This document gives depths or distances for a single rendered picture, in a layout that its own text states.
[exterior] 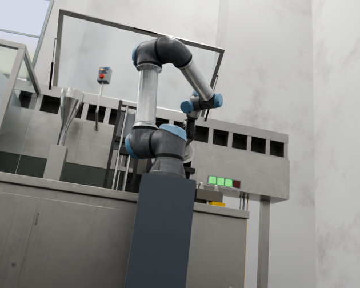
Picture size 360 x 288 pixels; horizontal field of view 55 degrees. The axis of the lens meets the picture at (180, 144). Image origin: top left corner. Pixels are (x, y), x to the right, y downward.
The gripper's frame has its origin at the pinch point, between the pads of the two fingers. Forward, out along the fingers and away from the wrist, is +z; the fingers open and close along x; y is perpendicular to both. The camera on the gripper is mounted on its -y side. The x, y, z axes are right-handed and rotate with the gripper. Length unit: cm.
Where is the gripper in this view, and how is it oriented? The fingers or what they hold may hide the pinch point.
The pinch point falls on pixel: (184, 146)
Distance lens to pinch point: 205.9
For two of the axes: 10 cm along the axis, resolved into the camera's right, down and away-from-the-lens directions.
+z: -2.5, 8.3, 5.0
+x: -9.7, -1.8, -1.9
